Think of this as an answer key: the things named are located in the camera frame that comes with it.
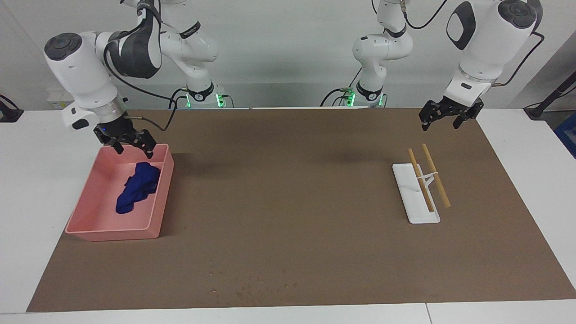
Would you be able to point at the white power outlet box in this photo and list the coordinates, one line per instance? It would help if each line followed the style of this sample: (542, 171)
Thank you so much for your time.
(56, 96)

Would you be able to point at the blue crate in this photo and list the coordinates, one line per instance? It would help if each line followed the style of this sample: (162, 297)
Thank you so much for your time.
(569, 135)

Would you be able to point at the wooden rack rod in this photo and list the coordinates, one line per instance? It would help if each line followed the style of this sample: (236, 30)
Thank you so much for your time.
(438, 180)
(416, 168)

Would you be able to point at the black stand pole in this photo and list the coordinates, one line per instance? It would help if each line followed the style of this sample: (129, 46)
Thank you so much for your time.
(551, 96)

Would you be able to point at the brown table mat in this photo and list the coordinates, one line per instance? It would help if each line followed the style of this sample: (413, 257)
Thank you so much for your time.
(292, 225)

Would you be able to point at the blue cloth towel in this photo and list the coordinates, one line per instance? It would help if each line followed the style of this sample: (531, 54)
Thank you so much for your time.
(139, 184)

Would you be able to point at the pink plastic bin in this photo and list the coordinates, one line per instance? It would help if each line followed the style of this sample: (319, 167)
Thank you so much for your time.
(94, 211)

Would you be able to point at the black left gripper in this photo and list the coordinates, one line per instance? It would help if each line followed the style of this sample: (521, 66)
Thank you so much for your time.
(459, 108)

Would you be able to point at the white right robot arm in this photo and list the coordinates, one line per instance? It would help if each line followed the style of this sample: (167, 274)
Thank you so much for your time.
(76, 72)

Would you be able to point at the black clamp base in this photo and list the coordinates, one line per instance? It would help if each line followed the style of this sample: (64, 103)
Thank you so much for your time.
(9, 112)

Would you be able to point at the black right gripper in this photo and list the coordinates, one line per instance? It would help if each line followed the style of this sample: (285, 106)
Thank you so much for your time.
(119, 132)

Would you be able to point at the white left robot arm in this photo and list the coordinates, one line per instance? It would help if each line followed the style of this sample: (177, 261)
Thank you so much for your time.
(486, 49)

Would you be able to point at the white towel rack base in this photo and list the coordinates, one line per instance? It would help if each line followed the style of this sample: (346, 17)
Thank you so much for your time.
(420, 213)

